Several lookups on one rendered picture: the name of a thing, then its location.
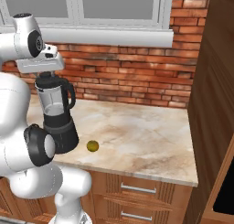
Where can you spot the black blender with clear jar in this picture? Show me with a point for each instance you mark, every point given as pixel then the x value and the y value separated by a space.
pixel 58 121

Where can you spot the tall brown wooden cabinet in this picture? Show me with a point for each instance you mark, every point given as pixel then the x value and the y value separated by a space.
pixel 210 112

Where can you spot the yellow-green round fruit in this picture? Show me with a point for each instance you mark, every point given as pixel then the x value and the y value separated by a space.
pixel 92 146

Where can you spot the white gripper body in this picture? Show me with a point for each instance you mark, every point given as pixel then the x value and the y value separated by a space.
pixel 36 64

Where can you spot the white window frame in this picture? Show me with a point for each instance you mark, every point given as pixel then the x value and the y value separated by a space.
pixel 91 20

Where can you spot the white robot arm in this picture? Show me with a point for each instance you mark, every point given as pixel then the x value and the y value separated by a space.
pixel 12 118

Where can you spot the black blender lid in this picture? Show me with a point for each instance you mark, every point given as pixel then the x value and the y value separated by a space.
pixel 48 78

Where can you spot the wooden drawer front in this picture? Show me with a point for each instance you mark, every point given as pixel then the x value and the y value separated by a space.
pixel 137 214
pixel 137 189

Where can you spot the wooden cupboard door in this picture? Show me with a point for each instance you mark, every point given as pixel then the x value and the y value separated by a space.
pixel 21 203

